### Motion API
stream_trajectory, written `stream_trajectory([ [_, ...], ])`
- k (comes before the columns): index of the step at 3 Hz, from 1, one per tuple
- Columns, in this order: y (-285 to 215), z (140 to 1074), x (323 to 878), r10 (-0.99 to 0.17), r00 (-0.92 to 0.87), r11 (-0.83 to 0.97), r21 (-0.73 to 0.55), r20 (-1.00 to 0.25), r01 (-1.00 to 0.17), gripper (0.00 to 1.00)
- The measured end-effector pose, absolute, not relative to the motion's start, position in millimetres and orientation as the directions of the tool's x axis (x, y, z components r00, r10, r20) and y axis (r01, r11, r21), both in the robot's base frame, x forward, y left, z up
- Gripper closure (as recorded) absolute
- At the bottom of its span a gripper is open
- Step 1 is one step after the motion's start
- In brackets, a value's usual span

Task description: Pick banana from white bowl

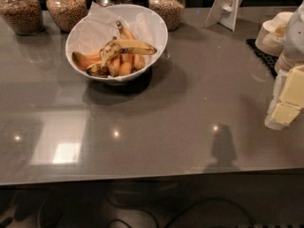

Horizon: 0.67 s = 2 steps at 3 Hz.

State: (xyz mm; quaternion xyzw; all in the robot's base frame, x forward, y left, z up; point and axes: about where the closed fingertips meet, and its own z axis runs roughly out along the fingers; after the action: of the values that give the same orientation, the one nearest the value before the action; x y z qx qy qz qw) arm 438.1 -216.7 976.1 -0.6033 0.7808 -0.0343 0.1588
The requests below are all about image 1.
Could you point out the white folded card stand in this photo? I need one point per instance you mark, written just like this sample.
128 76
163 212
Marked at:
224 12

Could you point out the grain jar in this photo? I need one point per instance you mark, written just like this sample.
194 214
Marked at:
171 11
24 17
66 13

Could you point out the white bowl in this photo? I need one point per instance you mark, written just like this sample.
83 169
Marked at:
148 22

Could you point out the upright stem banana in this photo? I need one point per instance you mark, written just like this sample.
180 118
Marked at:
128 62

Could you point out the white paper liner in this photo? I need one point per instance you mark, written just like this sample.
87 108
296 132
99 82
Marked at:
95 29

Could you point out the spotted top banana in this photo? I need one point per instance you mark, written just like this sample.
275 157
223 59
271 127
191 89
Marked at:
124 46

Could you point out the black rubber mat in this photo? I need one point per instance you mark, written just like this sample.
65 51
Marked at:
268 60

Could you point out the far left grain jar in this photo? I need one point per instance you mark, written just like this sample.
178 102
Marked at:
24 17

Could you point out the left lying banana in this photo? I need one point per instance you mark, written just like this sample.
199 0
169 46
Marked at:
83 61

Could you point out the dark-tipped small banana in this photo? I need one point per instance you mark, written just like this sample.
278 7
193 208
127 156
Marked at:
97 70

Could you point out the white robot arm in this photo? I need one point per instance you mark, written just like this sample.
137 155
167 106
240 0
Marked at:
292 54

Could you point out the right grain jar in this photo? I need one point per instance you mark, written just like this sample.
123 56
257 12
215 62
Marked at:
171 11

